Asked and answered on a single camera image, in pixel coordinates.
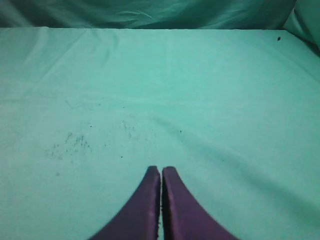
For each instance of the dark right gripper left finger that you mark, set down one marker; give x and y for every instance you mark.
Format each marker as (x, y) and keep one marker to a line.
(138, 219)

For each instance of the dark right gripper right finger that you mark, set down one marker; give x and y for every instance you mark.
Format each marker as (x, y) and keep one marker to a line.
(183, 217)

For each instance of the green tablecloth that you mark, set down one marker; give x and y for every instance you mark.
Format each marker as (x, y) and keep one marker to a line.
(84, 112)

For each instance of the green backdrop curtain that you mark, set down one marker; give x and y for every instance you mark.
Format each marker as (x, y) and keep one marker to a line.
(299, 17)

